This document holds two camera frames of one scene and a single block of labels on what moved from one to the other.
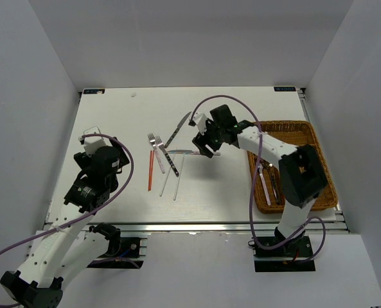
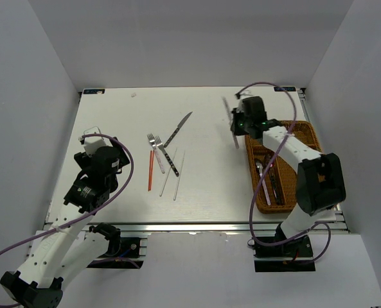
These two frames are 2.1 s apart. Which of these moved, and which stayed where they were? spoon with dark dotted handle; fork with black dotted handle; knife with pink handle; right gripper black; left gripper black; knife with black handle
Moved: knife with pink handle; right gripper black
Stayed: knife with black handle; spoon with dark dotted handle; left gripper black; fork with black dotted handle
